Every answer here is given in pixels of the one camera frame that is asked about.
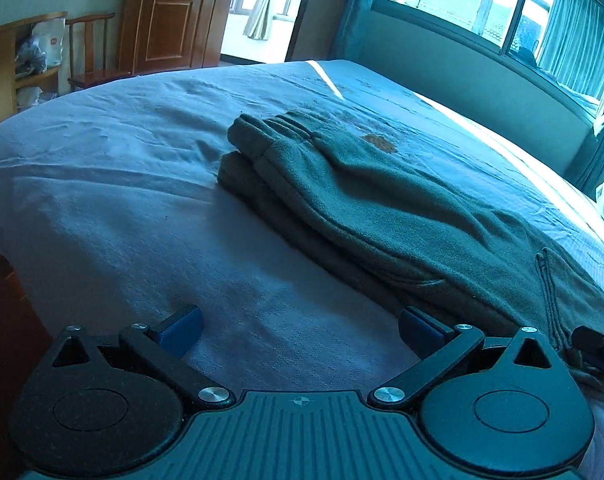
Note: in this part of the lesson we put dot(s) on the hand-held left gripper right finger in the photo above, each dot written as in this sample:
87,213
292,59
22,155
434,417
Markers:
422,330

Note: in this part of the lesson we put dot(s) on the grey fleece pants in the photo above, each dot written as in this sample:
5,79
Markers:
382,210

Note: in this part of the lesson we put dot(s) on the brown wooden door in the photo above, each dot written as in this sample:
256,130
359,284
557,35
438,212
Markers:
171,20

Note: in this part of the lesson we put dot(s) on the teal curtain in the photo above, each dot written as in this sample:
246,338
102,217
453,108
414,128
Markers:
577,35
362,10

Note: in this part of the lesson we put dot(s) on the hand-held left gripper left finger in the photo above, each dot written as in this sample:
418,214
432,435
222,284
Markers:
181,332

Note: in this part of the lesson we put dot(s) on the grey plastic bag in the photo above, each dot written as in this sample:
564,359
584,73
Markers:
29,55

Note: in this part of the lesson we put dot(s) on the white plastic bag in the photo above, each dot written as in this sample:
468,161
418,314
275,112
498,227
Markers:
50,42

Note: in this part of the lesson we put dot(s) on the dark cloth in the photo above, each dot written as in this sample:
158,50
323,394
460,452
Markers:
524,53

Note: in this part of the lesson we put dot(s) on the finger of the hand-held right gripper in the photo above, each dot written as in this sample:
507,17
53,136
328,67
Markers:
599,350

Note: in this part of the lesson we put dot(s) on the white curtain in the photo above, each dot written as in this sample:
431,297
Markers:
264,10

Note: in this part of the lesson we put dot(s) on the wooden chair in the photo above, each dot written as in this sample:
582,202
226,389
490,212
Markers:
89,80

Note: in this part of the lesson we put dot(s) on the bed with light floral sheet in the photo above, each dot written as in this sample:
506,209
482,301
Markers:
131,185

